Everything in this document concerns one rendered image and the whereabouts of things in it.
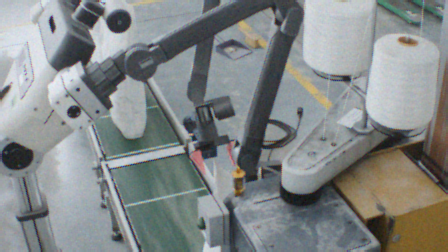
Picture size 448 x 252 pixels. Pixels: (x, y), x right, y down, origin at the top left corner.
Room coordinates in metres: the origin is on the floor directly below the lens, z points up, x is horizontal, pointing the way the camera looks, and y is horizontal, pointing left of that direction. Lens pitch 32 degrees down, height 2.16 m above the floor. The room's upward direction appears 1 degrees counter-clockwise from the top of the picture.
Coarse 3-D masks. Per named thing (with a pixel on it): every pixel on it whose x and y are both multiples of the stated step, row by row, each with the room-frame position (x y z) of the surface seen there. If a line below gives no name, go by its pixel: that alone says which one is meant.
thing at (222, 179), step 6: (216, 162) 1.62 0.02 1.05; (216, 168) 1.59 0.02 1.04; (222, 168) 1.58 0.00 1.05; (216, 174) 1.58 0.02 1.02; (222, 174) 1.58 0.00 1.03; (228, 174) 1.56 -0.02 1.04; (216, 180) 1.54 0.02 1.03; (222, 180) 1.58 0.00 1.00; (228, 180) 1.56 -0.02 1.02; (216, 186) 1.54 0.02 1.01; (222, 186) 1.58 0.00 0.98; (228, 186) 1.56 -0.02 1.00; (216, 192) 1.54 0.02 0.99; (222, 192) 1.58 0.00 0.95; (228, 192) 1.56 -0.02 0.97; (222, 198) 1.58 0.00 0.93; (204, 246) 1.54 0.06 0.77
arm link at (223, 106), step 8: (192, 96) 1.72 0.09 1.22; (200, 96) 1.72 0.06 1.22; (224, 96) 1.74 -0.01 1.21; (200, 104) 1.70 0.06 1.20; (216, 104) 1.72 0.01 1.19; (224, 104) 1.72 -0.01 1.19; (232, 104) 1.71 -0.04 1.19; (216, 112) 1.70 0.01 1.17; (224, 112) 1.70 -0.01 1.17; (232, 112) 1.71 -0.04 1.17
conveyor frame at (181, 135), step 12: (156, 96) 3.30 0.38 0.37; (168, 108) 3.06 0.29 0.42; (168, 120) 3.06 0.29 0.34; (96, 132) 2.90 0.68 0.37; (180, 132) 2.83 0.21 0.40; (96, 144) 2.71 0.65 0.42; (180, 144) 2.84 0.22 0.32; (96, 156) 2.80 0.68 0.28; (132, 156) 2.66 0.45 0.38; (144, 156) 2.66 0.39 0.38; (156, 156) 2.65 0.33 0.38
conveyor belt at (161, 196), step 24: (120, 168) 2.55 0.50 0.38; (144, 168) 2.54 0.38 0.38; (168, 168) 2.54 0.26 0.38; (192, 168) 2.54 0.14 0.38; (120, 192) 2.35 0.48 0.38; (144, 192) 2.35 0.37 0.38; (168, 192) 2.34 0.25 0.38; (192, 192) 2.34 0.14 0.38; (144, 216) 2.17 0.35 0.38; (168, 216) 2.17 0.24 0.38; (192, 216) 2.16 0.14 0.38; (144, 240) 2.00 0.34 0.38; (168, 240) 2.00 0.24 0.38; (192, 240) 2.00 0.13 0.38
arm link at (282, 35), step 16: (288, 16) 1.40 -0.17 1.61; (272, 32) 1.43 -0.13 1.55; (288, 32) 1.39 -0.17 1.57; (272, 48) 1.40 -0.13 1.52; (288, 48) 1.41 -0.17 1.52; (272, 64) 1.39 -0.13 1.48; (272, 80) 1.38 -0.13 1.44; (256, 96) 1.37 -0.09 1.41; (272, 96) 1.37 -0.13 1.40; (256, 112) 1.36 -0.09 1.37; (240, 128) 1.38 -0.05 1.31; (256, 128) 1.34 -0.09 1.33; (240, 144) 1.33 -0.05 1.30; (256, 144) 1.33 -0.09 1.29; (240, 160) 1.31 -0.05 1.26; (256, 160) 1.32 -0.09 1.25
